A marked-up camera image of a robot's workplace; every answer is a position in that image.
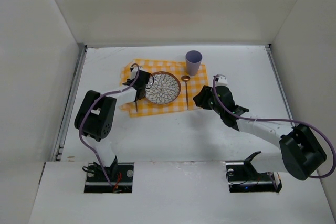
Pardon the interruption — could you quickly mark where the yellow white checkered cloth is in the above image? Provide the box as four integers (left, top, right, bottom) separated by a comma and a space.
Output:
120, 59, 208, 118

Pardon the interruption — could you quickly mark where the patterned ceramic bowl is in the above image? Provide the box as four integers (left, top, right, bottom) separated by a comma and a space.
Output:
145, 71, 181, 105

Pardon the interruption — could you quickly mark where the copper spoon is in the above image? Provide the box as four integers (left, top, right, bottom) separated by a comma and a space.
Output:
181, 75, 190, 109

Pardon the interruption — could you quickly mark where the lilac plastic cup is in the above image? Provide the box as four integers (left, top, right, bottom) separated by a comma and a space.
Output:
185, 50, 203, 76

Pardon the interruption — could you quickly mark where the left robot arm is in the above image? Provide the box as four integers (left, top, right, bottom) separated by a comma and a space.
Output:
74, 64, 155, 182

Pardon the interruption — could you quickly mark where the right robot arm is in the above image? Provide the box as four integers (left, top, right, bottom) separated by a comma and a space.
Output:
193, 86, 327, 180

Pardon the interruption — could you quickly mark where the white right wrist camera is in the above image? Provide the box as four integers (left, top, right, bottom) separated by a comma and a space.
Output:
214, 74, 228, 87

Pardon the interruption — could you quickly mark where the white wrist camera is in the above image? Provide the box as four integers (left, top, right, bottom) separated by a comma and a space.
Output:
130, 65, 139, 79
214, 74, 228, 87

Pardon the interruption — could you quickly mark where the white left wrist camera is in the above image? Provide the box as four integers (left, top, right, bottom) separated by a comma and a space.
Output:
130, 65, 139, 79

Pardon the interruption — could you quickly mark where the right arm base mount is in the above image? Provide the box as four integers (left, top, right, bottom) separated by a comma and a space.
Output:
225, 161, 282, 193

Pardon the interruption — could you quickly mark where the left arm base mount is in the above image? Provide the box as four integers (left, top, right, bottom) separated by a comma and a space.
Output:
82, 163, 134, 194

